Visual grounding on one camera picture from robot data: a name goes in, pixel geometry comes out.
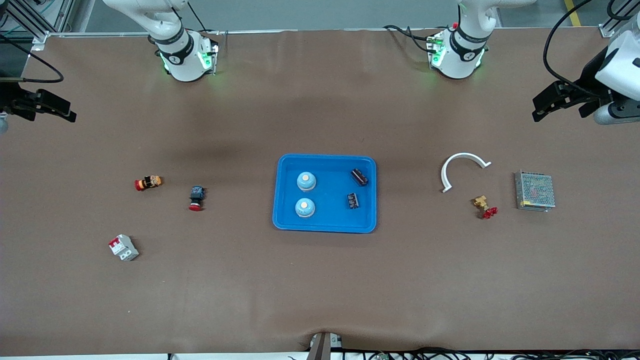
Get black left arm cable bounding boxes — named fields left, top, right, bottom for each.
left=543, top=0, right=640, bottom=94

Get brass valve red handle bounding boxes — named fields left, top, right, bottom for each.
left=472, top=195, right=499, bottom=220

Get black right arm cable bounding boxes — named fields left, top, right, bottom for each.
left=0, top=32, right=65, bottom=84

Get white red circuit breaker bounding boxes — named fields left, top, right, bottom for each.
left=108, top=234, right=140, bottom=262

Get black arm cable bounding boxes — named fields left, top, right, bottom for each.
left=0, top=32, right=65, bottom=84
left=543, top=0, right=640, bottom=94

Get red emergency button orange body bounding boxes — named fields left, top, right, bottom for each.
left=134, top=175, right=164, bottom=192

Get blue plastic tray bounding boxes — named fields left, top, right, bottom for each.
left=272, top=153, right=377, bottom=234

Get grey post at table edge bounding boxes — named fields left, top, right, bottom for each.
left=307, top=331, right=343, bottom=360

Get brown table mat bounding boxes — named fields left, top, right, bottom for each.
left=0, top=27, right=640, bottom=357

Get blue call bell black scratches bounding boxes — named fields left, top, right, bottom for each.
left=294, top=197, right=316, bottom=219

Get aluminium frame profile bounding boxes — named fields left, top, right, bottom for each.
left=599, top=0, right=640, bottom=39
left=0, top=0, right=81, bottom=47

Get metal mesh power supply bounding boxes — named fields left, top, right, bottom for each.
left=514, top=170, right=556, bottom=213

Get white curved plastic part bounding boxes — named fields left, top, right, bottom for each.
left=440, top=152, right=492, bottom=194

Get black cables at arm base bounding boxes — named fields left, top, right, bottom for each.
left=382, top=24, right=437, bottom=54

